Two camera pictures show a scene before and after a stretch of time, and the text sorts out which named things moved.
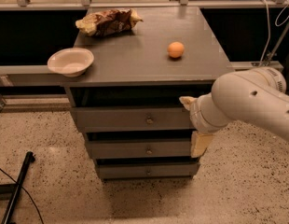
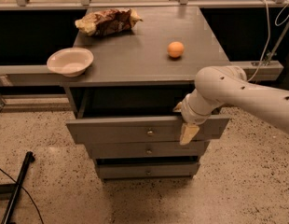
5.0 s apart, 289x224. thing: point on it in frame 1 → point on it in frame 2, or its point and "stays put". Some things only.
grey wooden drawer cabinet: (129, 105) stays put
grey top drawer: (109, 119) → (122, 130)
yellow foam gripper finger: (199, 142) → (187, 133)
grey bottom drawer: (151, 168) stays put
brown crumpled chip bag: (108, 21) stays put
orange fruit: (175, 49) stays put
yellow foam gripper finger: (187, 101) → (178, 107)
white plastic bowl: (72, 62) stays put
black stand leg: (6, 189) stays put
